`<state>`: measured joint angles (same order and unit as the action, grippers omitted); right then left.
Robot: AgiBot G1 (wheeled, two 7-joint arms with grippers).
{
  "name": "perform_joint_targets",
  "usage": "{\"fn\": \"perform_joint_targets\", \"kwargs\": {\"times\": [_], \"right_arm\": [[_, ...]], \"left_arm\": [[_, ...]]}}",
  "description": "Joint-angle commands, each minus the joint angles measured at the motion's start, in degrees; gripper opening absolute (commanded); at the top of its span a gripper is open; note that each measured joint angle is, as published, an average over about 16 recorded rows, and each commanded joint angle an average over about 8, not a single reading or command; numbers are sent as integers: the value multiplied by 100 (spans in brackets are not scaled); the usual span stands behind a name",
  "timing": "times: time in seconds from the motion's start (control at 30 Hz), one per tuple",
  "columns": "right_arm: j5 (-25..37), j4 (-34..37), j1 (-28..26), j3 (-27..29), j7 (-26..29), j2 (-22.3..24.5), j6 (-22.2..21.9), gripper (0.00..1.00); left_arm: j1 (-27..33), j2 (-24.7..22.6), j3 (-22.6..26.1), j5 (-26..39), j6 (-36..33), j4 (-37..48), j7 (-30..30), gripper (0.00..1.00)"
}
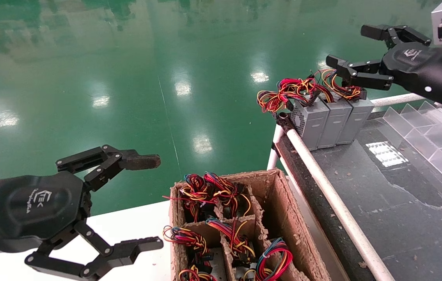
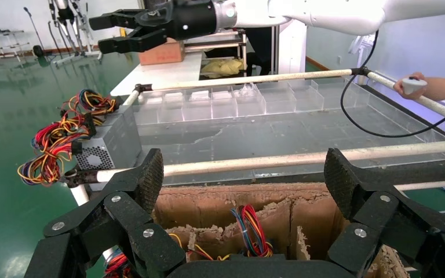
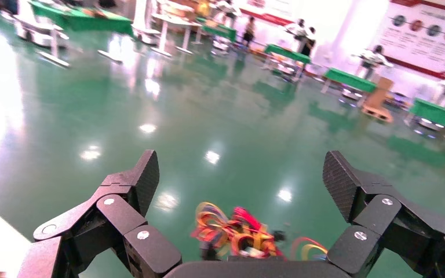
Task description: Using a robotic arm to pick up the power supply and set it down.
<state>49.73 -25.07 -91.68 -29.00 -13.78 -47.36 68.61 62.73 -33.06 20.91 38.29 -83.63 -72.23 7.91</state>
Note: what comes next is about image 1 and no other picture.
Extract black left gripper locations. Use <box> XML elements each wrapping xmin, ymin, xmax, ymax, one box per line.
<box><xmin>0</xmin><ymin>144</ymin><xmax>164</xmax><ymax>281</ymax></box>

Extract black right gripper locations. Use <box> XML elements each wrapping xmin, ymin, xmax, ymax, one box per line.
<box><xmin>325</xmin><ymin>24</ymin><xmax>442</xmax><ymax>114</ymax></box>

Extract grey power supply with wires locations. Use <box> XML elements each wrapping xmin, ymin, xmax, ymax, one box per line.
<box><xmin>257</xmin><ymin>78</ymin><xmax>330</xmax><ymax>151</ymax></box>
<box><xmin>320</xmin><ymin>68</ymin><xmax>375</xmax><ymax>146</ymax></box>
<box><xmin>279</xmin><ymin>76</ymin><xmax>353</xmax><ymax>149</ymax></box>
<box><xmin>162</xmin><ymin>174</ymin><xmax>217</xmax><ymax>223</ymax></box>
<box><xmin>178</xmin><ymin>265</ymin><xmax>218</xmax><ymax>281</ymax></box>
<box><xmin>240</xmin><ymin>237</ymin><xmax>294</xmax><ymax>281</ymax></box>
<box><xmin>204</xmin><ymin>172</ymin><xmax>252</xmax><ymax>219</ymax></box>
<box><xmin>162</xmin><ymin>226</ymin><xmax>214</xmax><ymax>270</ymax></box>
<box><xmin>205</xmin><ymin>218</ymin><xmax>256</xmax><ymax>266</ymax></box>

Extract black pipe connector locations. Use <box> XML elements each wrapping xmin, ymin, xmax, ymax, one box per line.
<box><xmin>276</xmin><ymin>112</ymin><xmax>297</xmax><ymax>135</ymax></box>

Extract clear acrylic divider tray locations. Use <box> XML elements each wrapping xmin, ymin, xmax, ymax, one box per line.
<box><xmin>377</xmin><ymin>101</ymin><xmax>442</xmax><ymax>199</ymax></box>

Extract brown cardboard box with dividers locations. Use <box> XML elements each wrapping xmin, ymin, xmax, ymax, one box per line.
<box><xmin>169</xmin><ymin>169</ymin><xmax>332</xmax><ymax>281</ymax></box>

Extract white frame leg pipe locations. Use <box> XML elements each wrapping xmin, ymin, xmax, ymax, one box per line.
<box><xmin>266</xmin><ymin>125</ymin><xmax>286</xmax><ymax>172</ymax></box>

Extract long white frame pipe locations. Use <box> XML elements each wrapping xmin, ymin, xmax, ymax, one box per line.
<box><xmin>285</xmin><ymin>128</ymin><xmax>396</xmax><ymax>281</ymax></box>

